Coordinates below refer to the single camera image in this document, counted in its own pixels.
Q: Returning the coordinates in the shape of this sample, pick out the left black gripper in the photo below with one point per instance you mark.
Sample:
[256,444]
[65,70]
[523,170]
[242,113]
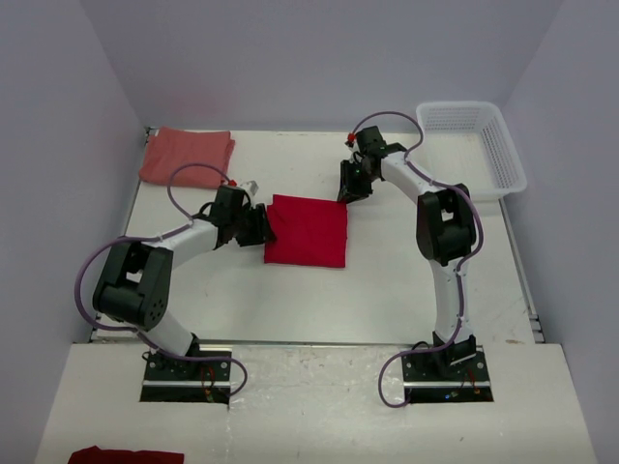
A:
[261,232]

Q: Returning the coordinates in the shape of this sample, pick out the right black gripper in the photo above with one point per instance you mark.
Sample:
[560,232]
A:
[350,191]

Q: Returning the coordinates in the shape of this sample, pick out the bright red t shirt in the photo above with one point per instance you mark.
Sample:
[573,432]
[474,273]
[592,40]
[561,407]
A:
[309,232]

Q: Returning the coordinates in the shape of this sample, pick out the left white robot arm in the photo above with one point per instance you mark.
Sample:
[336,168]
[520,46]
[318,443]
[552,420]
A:
[135,282]

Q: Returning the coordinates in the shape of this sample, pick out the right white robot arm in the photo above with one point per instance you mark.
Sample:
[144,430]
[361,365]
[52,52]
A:
[445,234]

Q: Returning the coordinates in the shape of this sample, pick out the folded pink t shirt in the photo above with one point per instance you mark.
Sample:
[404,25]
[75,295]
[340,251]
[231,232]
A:
[169,149]

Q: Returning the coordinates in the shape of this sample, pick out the white plastic basket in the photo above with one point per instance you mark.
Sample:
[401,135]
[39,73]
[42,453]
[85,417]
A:
[468,142]

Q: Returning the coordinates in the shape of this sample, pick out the dark red cloth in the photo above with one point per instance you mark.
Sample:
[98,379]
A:
[96,455]

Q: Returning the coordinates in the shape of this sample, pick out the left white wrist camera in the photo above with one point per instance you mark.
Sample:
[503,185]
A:
[250,188]

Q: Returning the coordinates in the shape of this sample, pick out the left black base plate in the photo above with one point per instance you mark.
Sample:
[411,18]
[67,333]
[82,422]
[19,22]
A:
[167,380]

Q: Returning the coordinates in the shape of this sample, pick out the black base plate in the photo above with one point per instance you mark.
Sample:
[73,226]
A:
[427,380]
[167,380]

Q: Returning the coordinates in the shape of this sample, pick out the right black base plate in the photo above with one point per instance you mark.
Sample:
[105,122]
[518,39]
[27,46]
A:
[427,380]

